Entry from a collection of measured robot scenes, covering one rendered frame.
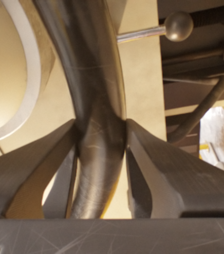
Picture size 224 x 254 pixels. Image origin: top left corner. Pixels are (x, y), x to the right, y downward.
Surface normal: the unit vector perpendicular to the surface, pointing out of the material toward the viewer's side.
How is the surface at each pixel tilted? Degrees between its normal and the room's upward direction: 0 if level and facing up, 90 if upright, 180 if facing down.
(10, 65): 118
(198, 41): 90
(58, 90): 90
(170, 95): 90
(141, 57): 90
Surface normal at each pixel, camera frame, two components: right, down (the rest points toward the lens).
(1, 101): 0.44, 0.71
